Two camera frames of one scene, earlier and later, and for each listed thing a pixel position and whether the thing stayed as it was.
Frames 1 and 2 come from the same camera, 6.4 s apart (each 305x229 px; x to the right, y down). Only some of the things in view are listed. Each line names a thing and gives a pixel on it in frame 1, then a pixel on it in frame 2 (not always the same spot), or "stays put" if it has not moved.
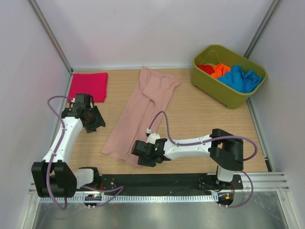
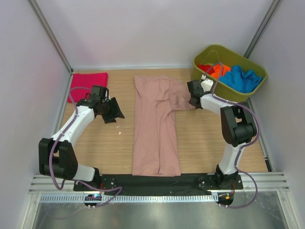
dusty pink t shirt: [140, 114] → [156, 151]
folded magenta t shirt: [95, 84] stays put
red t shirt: [207, 68] stays put
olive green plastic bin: [211, 86] stays put
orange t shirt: [220, 70] stays put
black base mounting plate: [166, 183] stays put
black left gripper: [98, 122] → [111, 118]
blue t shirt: [244, 81] stays put
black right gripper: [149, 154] → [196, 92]
